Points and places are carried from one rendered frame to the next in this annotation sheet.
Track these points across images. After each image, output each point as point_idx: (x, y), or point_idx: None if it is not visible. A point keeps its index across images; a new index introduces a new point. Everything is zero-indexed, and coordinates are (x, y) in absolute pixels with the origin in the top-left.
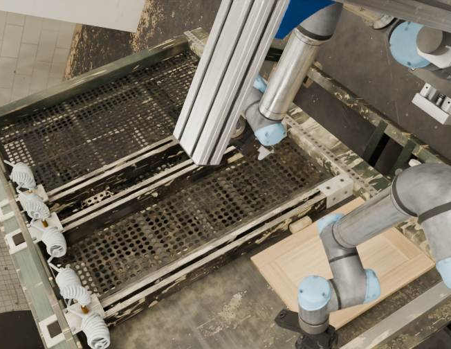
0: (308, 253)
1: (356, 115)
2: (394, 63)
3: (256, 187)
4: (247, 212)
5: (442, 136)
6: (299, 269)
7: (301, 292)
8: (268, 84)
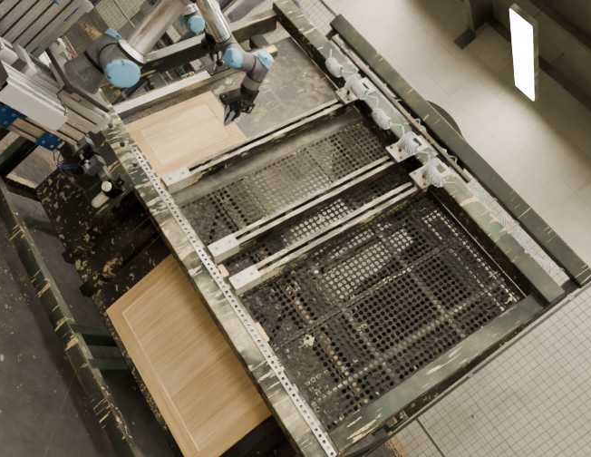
0: (207, 139)
1: (108, 444)
2: (42, 440)
3: (240, 199)
4: (248, 178)
5: (33, 346)
6: (214, 129)
7: (217, 4)
8: (223, 18)
